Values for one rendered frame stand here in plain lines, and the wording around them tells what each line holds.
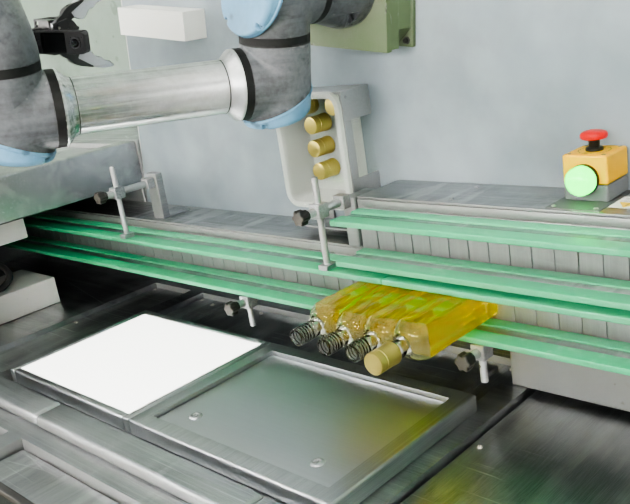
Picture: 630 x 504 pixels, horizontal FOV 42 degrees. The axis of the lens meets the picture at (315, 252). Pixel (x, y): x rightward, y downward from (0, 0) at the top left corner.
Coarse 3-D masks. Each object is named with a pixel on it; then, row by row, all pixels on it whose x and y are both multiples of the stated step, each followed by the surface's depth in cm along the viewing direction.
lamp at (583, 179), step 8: (576, 168) 120; (584, 168) 119; (592, 168) 120; (568, 176) 120; (576, 176) 119; (584, 176) 119; (592, 176) 119; (568, 184) 121; (576, 184) 120; (584, 184) 119; (592, 184) 119; (576, 192) 120; (584, 192) 120
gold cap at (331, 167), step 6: (324, 162) 161; (330, 162) 162; (336, 162) 163; (318, 168) 161; (324, 168) 160; (330, 168) 161; (336, 168) 162; (318, 174) 162; (324, 174) 161; (330, 174) 162; (336, 174) 164
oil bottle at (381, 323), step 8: (408, 296) 132; (416, 296) 132; (424, 296) 131; (432, 296) 131; (392, 304) 130; (400, 304) 129; (408, 304) 129; (416, 304) 128; (424, 304) 129; (376, 312) 128; (384, 312) 127; (392, 312) 127; (400, 312) 126; (408, 312) 126; (368, 320) 126; (376, 320) 125; (384, 320) 124; (392, 320) 124; (368, 328) 125; (376, 328) 124; (384, 328) 123; (392, 328) 123; (384, 336) 123; (392, 336) 124
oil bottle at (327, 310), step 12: (348, 288) 139; (360, 288) 138; (372, 288) 138; (324, 300) 135; (336, 300) 134; (348, 300) 134; (360, 300) 135; (312, 312) 133; (324, 312) 131; (336, 312) 131; (324, 324) 131
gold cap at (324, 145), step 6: (318, 138) 161; (324, 138) 161; (330, 138) 162; (312, 144) 160; (318, 144) 159; (324, 144) 160; (330, 144) 161; (312, 150) 161; (318, 150) 160; (324, 150) 160; (330, 150) 162; (312, 156) 161; (318, 156) 160
